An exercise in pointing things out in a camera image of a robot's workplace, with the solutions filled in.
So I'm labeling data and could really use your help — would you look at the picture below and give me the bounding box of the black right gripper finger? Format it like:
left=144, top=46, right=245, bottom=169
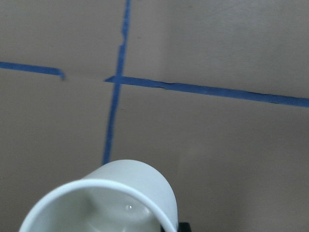
left=178, top=222, right=192, bottom=232

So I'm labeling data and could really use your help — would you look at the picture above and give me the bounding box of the white smiley face mug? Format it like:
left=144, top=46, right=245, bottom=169
left=20, top=159, right=179, bottom=232

